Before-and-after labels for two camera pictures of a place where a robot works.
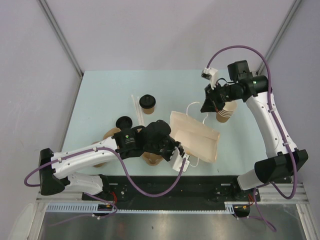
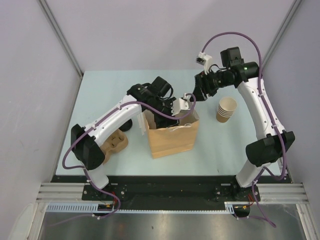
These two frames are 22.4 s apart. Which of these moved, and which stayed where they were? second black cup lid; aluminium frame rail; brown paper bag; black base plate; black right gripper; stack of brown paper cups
Moved: black right gripper; brown paper bag
Stayed: stack of brown paper cups; second black cup lid; black base plate; aluminium frame rail
